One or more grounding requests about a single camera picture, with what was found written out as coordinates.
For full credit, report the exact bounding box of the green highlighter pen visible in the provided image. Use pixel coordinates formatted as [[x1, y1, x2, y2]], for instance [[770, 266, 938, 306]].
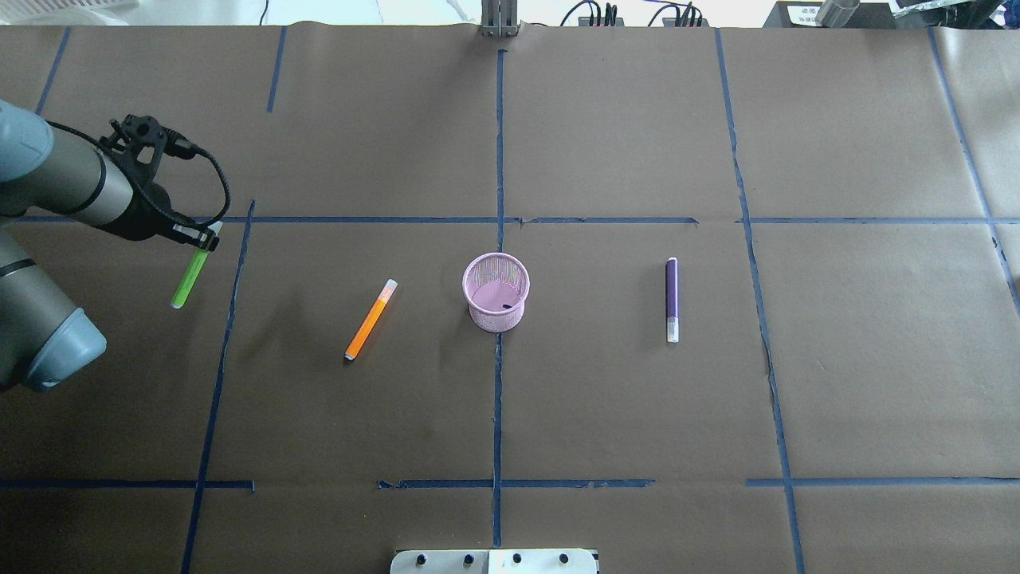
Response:
[[169, 222, 223, 309]]

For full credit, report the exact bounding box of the orange highlighter pen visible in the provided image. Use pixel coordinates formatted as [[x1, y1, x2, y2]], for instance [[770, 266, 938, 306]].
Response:
[[343, 277, 398, 362]]

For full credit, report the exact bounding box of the aluminium frame post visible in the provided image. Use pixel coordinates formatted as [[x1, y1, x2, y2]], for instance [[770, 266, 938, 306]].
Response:
[[480, 0, 520, 37]]

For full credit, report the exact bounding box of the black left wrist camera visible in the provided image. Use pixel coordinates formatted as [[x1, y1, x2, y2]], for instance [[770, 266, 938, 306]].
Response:
[[100, 114, 198, 187]]

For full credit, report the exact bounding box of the pink mesh pen holder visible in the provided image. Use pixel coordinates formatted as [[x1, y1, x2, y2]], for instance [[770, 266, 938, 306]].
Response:
[[461, 252, 531, 334]]

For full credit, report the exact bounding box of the purple marker pen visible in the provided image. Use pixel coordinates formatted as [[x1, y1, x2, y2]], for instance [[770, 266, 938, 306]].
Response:
[[665, 257, 681, 343]]

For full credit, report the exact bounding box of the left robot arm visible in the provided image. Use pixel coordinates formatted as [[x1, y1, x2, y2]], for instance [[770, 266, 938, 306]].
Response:
[[1, 102, 232, 392]]

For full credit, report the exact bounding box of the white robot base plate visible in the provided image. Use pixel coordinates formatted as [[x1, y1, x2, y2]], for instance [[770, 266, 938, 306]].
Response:
[[389, 547, 600, 573]]

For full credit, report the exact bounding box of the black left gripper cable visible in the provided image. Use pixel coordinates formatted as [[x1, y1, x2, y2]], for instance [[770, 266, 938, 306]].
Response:
[[96, 136, 232, 228]]

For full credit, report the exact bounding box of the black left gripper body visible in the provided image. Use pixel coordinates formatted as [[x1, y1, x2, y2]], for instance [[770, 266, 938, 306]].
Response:
[[107, 182, 220, 251]]

